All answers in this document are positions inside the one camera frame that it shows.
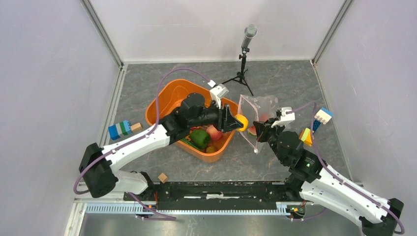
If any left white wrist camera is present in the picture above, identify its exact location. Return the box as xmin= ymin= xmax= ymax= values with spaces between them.
xmin=209 ymin=84 xmax=229 ymax=109

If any clear pink-dotted zip bag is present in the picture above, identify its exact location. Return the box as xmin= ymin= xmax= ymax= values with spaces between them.
xmin=238 ymin=94 xmax=279 ymax=154

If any blue green striped brick stack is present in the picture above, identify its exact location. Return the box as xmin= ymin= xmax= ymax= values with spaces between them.
xmin=108 ymin=120 xmax=132 ymax=141

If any orange plastic basket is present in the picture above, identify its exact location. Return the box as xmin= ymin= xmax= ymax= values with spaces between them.
xmin=145 ymin=79 xmax=238 ymax=163

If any small wooden cube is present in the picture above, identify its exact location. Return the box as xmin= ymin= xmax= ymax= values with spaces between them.
xmin=158 ymin=173 xmax=169 ymax=183

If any yellow toy lemon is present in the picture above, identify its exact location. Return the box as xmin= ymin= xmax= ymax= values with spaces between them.
xmin=235 ymin=114 xmax=248 ymax=132

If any blue white toy brick stack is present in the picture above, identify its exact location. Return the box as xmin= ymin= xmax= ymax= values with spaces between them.
xmin=312 ymin=107 xmax=333 ymax=133

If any red toy strawberry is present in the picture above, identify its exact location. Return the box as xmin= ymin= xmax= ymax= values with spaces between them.
xmin=259 ymin=113 xmax=269 ymax=122

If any olive toy fruit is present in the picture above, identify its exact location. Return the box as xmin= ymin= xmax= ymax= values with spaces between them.
xmin=205 ymin=146 xmax=218 ymax=154

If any small tan wooden block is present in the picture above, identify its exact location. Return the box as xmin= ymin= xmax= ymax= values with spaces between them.
xmin=130 ymin=122 xmax=143 ymax=132

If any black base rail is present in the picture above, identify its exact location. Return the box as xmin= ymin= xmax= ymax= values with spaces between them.
xmin=137 ymin=181 xmax=303 ymax=210

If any green toy cucumber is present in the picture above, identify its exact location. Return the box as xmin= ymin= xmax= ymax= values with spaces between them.
xmin=181 ymin=138 xmax=201 ymax=151

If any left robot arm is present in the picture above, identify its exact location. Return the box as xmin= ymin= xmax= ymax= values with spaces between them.
xmin=74 ymin=93 xmax=247 ymax=201

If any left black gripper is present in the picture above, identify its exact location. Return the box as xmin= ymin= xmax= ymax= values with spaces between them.
xmin=189 ymin=98 xmax=243 ymax=133

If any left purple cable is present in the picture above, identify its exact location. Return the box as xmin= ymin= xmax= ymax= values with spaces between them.
xmin=73 ymin=67 xmax=216 ymax=195

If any green toy bell pepper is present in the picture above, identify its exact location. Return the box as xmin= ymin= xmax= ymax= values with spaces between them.
xmin=189 ymin=129 xmax=211 ymax=149

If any pink toy peach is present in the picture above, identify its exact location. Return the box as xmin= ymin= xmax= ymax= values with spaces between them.
xmin=206 ymin=125 xmax=223 ymax=141

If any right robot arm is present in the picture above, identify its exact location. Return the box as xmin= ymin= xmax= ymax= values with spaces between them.
xmin=254 ymin=119 xmax=405 ymax=236

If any microphone on black tripod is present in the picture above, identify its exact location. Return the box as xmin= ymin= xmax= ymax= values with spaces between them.
xmin=222 ymin=24 xmax=257 ymax=96

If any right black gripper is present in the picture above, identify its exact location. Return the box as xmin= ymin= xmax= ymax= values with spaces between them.
xmin=253 ymin=118 xmax=287 ymax=165

